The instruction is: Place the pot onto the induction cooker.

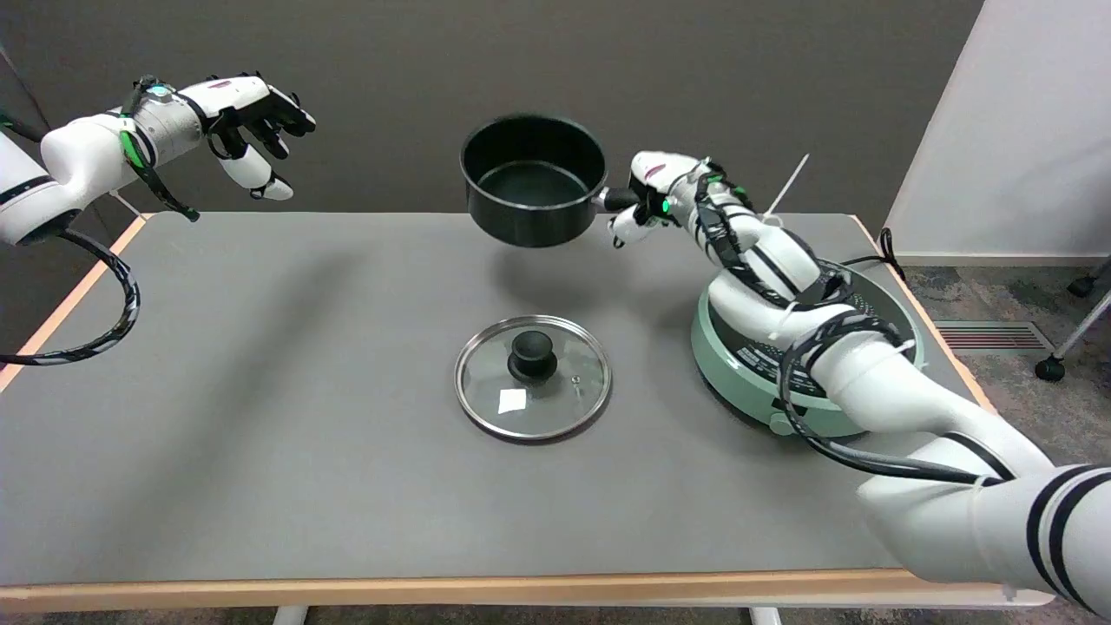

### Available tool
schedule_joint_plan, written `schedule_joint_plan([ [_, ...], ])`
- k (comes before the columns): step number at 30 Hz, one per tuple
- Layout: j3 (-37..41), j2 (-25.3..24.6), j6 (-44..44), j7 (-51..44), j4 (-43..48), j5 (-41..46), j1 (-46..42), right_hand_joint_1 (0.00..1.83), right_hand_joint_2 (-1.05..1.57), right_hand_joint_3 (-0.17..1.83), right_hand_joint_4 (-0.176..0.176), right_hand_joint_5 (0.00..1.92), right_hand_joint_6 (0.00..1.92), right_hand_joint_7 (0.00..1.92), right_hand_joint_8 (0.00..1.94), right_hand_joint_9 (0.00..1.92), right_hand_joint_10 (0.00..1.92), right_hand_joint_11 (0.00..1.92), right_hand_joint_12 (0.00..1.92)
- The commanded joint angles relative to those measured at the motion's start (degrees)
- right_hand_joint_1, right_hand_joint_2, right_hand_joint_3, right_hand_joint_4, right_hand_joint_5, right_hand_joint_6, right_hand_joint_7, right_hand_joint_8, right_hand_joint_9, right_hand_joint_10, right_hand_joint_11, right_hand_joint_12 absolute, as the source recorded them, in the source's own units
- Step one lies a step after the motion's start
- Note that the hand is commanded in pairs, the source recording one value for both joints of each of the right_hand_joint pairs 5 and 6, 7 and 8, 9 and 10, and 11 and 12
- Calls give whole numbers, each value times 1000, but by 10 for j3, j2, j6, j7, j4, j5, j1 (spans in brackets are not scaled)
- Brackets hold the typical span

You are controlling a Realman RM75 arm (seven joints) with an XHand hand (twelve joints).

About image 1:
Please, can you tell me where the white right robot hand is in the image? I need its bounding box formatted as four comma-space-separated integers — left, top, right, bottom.
608, 151, 709, 250

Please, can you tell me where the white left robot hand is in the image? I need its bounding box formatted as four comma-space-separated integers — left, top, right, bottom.
201, 73, 318, 202

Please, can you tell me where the black cooking pot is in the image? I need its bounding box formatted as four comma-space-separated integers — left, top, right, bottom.
459, 114, 641, 249

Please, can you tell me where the mint green induction cooker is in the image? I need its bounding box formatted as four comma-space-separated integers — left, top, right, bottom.
690, 260, 928, 438

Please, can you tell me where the glass lid with black knob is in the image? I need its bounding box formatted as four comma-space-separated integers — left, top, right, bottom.
454, 314, 613, 442

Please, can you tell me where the grey table mat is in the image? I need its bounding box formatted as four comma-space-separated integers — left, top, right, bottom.
0, 213, 982, 587

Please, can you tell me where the floor vent grille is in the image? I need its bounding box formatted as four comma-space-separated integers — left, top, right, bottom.
933, 321, 1056, 353

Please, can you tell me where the metal leg with black caster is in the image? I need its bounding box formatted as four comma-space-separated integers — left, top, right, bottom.
1035, 291, 1111, 383
1068, 257, 1111, 299

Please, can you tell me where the wooden table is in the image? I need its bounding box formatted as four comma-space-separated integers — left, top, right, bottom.
0, 213, 1055, 625

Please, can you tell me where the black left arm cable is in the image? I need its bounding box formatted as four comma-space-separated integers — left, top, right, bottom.
0, 227, 141, 366

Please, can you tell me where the black cooker power cord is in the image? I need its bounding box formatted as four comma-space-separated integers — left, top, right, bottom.
840, 227, 909, 284

